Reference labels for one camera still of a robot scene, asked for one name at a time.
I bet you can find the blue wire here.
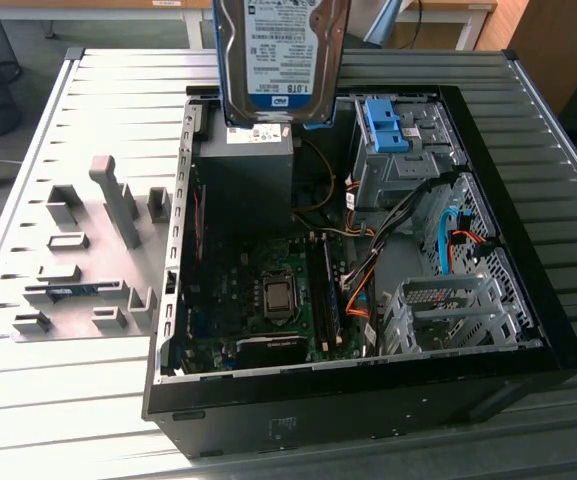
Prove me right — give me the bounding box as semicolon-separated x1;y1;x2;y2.
437;208;462;275

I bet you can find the hard disk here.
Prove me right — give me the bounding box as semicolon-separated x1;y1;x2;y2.
211;0;353;130

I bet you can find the metal disk bay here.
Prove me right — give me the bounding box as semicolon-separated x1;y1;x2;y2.
380;273;542;356

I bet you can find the silver CPU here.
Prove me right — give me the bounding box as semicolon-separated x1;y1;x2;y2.
267;282;293;310

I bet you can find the black RAM stick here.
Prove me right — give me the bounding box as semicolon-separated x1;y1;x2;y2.
320;232;345;346

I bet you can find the green motherboard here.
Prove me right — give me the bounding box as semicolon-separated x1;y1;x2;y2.
182;234;369;374

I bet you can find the CPU socket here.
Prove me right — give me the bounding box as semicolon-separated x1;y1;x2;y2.
260;269;300;324

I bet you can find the grey power supply unit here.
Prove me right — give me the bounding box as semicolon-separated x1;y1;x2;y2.
198;102;295;236

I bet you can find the black graphics card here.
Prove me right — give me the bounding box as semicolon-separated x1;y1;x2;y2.
235;334;309;369

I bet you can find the metal optical drive cage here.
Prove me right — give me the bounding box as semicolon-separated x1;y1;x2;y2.
350;97;469;211

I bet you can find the blue plastic drive latch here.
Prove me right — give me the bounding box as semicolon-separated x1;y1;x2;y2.
362;99;412;154

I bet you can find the black PC case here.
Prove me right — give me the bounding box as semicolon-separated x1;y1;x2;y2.
140;83;577;460

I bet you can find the grey parts rack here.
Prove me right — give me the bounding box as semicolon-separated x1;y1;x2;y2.
10;154;174;345

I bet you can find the wooden desk with white legs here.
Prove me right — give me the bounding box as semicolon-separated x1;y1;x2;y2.
0;0;499;51

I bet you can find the wooden cabinet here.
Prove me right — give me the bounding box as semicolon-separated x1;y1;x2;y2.
477;0;577;116

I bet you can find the multicolour wire bundle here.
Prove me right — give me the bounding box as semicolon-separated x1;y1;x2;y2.
292;212;377;240

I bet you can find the yellow wire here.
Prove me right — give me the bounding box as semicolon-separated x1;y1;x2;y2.
292;139;337;216

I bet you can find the orange wire loop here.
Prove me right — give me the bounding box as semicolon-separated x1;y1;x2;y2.
345;269;374;319

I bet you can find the red wire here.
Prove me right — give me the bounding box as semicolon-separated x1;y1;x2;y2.
193;184;207;261

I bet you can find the black wire bundle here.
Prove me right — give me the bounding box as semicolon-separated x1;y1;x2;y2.
367;172;457;256

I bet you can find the orange wire with black plug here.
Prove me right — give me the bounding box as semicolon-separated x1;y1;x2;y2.
447;229;499;261

